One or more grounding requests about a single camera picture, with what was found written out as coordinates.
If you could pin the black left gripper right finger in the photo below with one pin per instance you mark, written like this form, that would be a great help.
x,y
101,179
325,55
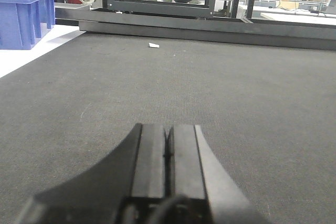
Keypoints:
x,y
197,174

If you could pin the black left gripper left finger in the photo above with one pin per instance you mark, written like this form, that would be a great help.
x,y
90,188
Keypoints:
x,y
133,171

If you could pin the dark grey table mat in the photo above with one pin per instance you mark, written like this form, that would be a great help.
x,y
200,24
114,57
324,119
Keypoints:
x,y
268,114

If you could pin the small white paper scrap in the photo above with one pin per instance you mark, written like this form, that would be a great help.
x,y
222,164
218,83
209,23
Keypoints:
x,y
152,45

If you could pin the white work table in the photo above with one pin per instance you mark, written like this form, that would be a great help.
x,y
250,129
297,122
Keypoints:
x,y
308,19

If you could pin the blue plastic crate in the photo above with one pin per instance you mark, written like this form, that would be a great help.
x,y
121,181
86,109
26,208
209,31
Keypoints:
x,y
25,22

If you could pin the black metal frame rack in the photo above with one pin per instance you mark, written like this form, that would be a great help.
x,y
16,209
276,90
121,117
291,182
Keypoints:
x,y
195,22

